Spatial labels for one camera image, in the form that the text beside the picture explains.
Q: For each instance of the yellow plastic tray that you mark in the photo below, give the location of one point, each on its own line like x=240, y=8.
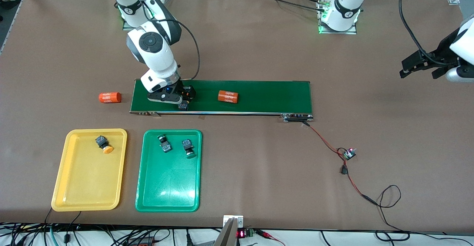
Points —
x=89, y=179

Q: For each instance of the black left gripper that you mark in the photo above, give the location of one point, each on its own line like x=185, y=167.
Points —
x=441, y=52

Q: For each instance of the yellow mushroom push button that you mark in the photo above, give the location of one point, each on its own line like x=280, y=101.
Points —
x=183, y=107
x=100, y=141

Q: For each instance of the small controller circuit board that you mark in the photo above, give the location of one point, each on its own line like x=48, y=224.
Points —
x=348, y=154

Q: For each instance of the orange cylinder with 4680 print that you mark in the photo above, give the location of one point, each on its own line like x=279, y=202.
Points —
x=110, y=97
x=228, y=96

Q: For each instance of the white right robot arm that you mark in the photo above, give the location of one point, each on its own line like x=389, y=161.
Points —
x=152, y=46

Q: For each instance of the green conveyor belt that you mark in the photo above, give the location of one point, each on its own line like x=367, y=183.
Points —
x=266, y=98

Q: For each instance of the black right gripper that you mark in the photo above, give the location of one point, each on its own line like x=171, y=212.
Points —
x=184, y=91

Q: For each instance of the green mushroom push button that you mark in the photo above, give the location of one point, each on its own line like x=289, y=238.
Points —
x=187, y=144
x=165, y=148

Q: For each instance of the green plastic tray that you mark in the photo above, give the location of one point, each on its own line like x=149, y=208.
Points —
x=168, y=186

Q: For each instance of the small red digit display board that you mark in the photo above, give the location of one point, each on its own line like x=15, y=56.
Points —
x=245, y=233

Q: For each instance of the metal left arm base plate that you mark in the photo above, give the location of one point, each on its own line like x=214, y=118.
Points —
x=339, y=32

